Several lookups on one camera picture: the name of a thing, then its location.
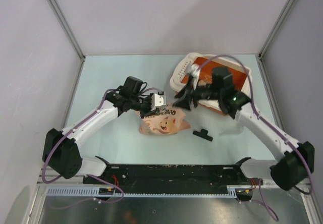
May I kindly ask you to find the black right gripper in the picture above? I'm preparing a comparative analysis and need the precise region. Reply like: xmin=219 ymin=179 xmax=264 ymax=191
xmin=173 ymin=77 xmax=222 ymax=111

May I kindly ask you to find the pink cat litter bag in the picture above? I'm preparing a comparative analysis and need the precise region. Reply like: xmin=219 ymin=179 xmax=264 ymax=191
xmin=139 ymin=105 xmax=191 ymax=136

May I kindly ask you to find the white and orange litter box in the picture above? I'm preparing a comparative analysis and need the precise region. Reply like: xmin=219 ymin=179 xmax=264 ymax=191
xmin=170 ymin=52 xmax=252 ymax=118

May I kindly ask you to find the black bag clip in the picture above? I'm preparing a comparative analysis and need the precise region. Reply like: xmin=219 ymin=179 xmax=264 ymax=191
xmin=192 ymin=129 xmax=213 ymax=142

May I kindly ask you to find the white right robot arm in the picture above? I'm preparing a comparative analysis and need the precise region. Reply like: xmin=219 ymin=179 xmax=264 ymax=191
xmin=173 ymin=64 xmax=314 ymax=191

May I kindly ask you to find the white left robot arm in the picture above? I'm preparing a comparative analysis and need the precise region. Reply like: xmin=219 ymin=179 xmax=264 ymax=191
xmin=42 ymin=76 xmax=166 ymax=184

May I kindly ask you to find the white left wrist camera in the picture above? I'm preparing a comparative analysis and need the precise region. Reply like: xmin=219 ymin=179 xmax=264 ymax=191
xmin=150 ymin=92 xmax=167 ymax=110

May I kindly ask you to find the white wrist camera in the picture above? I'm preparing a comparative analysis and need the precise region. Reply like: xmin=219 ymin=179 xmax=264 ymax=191
xmin=150 ymin=92 xmax=167 ymax=110
xmin=186 ymin=64 xmax=200 ymax=79

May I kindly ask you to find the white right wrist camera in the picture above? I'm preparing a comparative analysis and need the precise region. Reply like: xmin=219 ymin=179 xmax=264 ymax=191
xmin=186 ymin=64 xmax=200 ymax=79

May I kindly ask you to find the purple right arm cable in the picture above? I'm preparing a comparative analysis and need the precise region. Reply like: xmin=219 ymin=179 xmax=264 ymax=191
xmin=196 ymin=54 xmax=313 ymax=222

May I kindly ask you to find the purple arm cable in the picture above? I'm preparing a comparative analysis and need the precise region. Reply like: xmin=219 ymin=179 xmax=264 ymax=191
xmin=41 ymin=87 xmax=126 ymax=211
xmin=196 ymin=54 xmax=313 ymax=222

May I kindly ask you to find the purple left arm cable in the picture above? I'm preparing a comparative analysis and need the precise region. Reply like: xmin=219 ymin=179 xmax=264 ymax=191
xmin=41 ymin=87 xmax=126 ymax=211

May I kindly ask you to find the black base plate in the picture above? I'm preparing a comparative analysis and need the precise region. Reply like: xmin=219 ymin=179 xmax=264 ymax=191
xmin=83 ymin=163 xmax=263 ymax=197

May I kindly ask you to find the right aluminium corner post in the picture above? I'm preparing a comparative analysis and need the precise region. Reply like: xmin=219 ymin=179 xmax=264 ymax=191
xmin=258 ymin=0 xmax=310 ymax=60

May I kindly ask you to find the aluminium corner post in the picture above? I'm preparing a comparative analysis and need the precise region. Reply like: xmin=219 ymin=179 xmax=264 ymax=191
xmin=37 ymin=0 xmax=86 ymax=58
xmin=258 ymin=0 xmax=310 ymax=60

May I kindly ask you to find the aluminium frame rail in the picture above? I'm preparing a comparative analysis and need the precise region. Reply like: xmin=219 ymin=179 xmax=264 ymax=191
xmin=36 ymin=167 xmax=310 ymax=198

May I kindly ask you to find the left aluminium corner post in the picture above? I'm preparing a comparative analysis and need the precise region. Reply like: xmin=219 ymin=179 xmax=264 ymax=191
xmin=37 ymin=0 xmax=86 ymax=58

